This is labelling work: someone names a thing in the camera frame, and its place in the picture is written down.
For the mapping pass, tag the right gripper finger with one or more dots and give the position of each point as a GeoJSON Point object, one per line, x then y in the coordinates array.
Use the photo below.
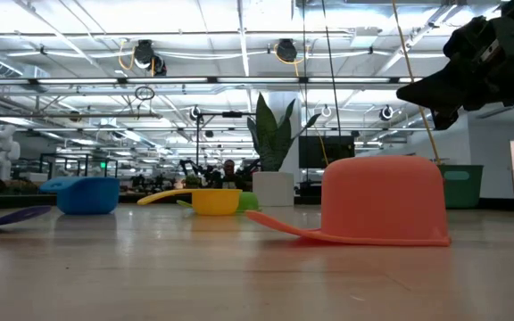
{"type": "Point", "coordinates": [435, 91]}

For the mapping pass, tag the orange large measuring cup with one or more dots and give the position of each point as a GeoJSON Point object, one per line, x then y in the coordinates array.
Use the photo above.
{"type": "Point", "coordinates": [382, 196]}

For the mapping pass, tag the green measuring cup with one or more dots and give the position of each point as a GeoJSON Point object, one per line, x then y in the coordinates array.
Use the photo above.
{"type": "Point", "coordinates": [249, 203]}

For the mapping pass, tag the yellow measuring cup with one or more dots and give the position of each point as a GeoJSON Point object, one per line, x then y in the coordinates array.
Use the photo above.
{"type": "Point", "coordinates": [217, 203]}

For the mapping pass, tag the bright blue measuring cup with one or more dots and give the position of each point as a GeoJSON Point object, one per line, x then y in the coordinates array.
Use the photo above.
{"type": "Point", "coordinates": [87, 196]}

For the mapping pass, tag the indigo small measuring cup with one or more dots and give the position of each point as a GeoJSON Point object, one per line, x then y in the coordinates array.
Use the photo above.
{"type": "Point", "coordinates": [11, 217]}

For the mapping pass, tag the teal plastic basket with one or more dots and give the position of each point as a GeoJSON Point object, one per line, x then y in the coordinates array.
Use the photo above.
{"type": "Point", "coordinates": [462, 189]}

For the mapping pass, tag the black monitor screen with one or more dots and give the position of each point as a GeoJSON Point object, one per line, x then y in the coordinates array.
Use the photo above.
{"type": "Point", "coordinates": [315, 151]}

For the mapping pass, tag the green snake plant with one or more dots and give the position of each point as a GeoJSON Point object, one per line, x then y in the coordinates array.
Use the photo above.
{"type": "Point", "coordinates": [271, 142]}

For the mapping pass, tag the white round plant pot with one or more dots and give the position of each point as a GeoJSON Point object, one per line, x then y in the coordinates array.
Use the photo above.
{"type": "Point", "coordinates": [273, 189]}

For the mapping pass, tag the person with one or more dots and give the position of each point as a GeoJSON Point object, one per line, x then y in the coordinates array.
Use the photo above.
{"type": "Point", "coordinates": [229, 174]}

